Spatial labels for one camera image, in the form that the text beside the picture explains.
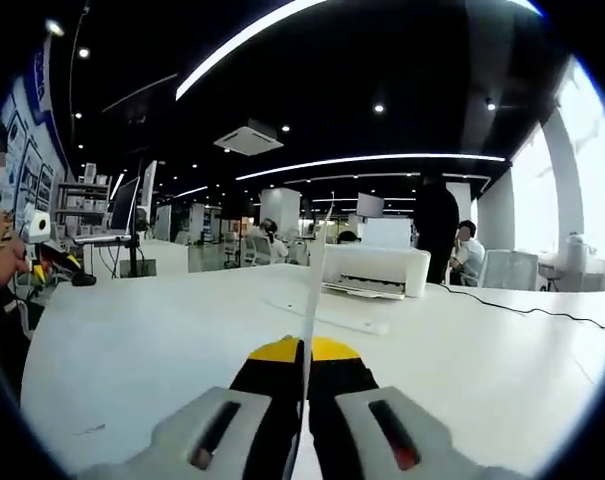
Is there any white printing paper sheet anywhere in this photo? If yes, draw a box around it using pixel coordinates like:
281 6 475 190
281 196 337 480

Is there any curved ceiling light strip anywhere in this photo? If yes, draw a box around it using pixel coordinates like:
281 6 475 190
235 153 507 181

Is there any long ceiling light strip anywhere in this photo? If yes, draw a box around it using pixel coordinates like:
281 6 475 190
175 0 329 101

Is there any person's left hand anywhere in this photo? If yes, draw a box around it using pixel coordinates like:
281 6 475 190
0 219 33 289

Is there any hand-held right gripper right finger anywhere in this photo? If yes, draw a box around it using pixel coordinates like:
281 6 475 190
309 336 513 480

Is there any black power cable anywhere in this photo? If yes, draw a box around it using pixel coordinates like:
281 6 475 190
441 283 605 330

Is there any white cable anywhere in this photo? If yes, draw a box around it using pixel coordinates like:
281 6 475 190
12 284 39 342

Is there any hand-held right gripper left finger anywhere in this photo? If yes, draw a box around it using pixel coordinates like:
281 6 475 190
76 337 306 480

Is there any white storage shelf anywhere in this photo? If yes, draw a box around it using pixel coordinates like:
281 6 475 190
55 162 114 240

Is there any black desktop monitor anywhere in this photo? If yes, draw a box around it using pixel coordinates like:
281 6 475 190
356 192 385 219

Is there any ceiling air conditioner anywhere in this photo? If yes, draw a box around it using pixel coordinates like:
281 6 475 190
212 118 285 157

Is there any silver laptop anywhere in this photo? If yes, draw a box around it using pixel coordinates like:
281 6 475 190
73 175 142 246

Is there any blue white wall display board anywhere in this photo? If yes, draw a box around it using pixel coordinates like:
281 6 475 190
0 47 69 224

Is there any white office chair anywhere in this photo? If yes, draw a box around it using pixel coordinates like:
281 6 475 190
481 248 541 291
241 234 274 266

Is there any white round container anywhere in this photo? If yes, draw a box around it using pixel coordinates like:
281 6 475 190
564 231 592 274

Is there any large window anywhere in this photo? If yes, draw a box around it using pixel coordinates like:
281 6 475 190
511 54 605 261

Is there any white printer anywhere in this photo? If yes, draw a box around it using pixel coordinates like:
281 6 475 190
320 218 432 301

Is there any white flat bar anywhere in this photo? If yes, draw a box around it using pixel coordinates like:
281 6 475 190
260 295 391 336

